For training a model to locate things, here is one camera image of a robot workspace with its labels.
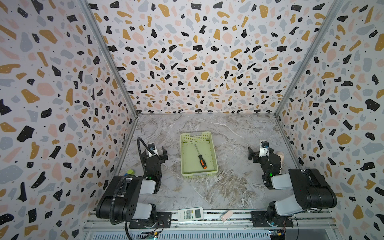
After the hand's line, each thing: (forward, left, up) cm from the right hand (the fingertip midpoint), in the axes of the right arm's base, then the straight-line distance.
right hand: (259, 146), depth 91 cm
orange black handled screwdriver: (-7, +34, -7) cm, 36 cm away
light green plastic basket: (-1, +37, -9) cm, 38 cm away
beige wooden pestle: (-2, -16, -8) cm, 18 cm away
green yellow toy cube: (-16, +76, -6) cm, 78 cm away
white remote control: (-36, +40, -8) cm, 54 cm away
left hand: (-4, +62, +3) cm, 62 cm away
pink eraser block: (-37, +23, -8) cm, 44 cm away
